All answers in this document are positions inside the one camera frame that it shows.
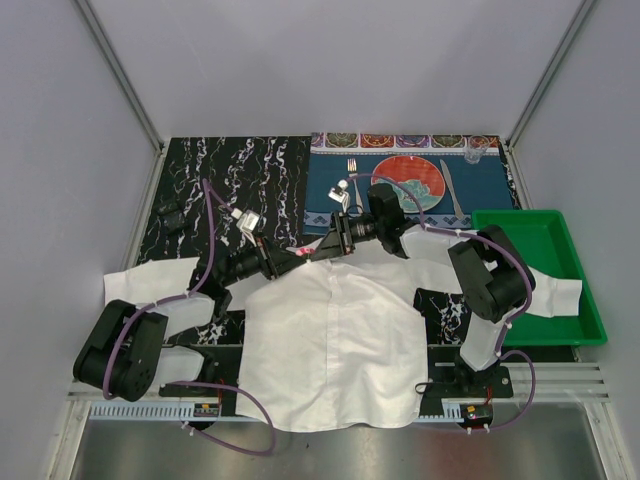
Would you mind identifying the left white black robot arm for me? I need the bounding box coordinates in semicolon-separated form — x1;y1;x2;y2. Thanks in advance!
72;237;305;402

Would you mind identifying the pink flower brooch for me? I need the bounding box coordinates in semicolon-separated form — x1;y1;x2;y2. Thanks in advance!
295;247;315;257

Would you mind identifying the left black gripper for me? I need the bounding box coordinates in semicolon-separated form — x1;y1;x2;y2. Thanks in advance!
220;232;305;288

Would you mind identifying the red floral plate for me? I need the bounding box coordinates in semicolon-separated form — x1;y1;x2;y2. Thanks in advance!
371;155;446;214

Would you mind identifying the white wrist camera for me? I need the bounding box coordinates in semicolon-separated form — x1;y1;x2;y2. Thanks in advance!
328;179;351;213
231;208;261;246

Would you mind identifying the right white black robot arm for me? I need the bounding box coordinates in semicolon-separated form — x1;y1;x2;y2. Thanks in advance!
309;179;536;397

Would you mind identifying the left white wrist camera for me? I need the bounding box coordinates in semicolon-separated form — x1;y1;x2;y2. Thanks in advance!
231;208;261;246

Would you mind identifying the silver fork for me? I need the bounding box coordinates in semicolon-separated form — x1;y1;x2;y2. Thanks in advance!
347;157;364;212

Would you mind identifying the white button-up shirt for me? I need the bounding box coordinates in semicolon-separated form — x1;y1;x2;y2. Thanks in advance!
102;238;585;434

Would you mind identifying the silver table knife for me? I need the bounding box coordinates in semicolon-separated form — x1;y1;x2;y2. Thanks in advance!
440;159;465;221

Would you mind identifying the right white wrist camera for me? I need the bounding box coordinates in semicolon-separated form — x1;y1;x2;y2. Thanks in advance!
328;179;351;213

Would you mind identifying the clear drinking glass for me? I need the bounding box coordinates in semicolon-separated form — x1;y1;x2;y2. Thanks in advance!
464;135;490;165

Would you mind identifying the black display frame box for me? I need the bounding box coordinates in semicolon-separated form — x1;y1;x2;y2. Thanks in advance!
157;200;187;235

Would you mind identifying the green plastic tray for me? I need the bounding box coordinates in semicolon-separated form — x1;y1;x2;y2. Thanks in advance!
472;210;607;347

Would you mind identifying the blue patterned placemat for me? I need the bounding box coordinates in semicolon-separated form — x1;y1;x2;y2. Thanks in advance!
304;132;521;235

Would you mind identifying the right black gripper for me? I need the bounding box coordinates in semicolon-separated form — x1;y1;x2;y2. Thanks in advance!
311;211;384;263

